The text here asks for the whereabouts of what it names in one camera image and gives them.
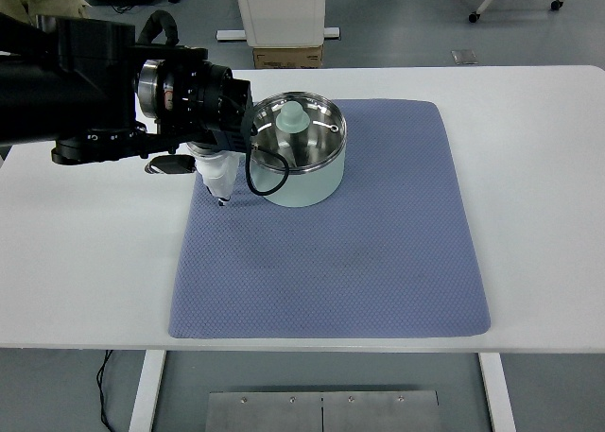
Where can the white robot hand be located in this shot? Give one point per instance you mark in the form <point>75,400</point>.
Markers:
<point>217,177</point>

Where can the glass lid with green knob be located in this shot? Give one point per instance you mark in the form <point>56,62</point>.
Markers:
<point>290,117</point>

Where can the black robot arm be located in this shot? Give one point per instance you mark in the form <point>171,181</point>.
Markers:
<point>71,82</point>

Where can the brown cardboard box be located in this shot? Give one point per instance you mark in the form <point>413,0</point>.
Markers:
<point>288,57</point>

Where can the blue-grey textured mat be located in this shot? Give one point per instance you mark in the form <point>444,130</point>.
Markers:
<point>331,271</point>

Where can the white table leg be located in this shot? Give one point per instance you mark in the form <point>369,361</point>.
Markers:
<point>496,389</point>
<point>146,389</point>

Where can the grey metal plate with screws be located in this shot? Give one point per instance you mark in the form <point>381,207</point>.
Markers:
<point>283,413</point>

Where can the person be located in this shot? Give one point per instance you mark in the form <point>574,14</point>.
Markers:
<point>19,2</point>

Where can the grey floor socket plate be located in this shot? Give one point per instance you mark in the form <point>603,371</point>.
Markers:
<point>464,57</point>

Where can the white cabinet pedestal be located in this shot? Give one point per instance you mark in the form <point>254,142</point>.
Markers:
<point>283,11</point>

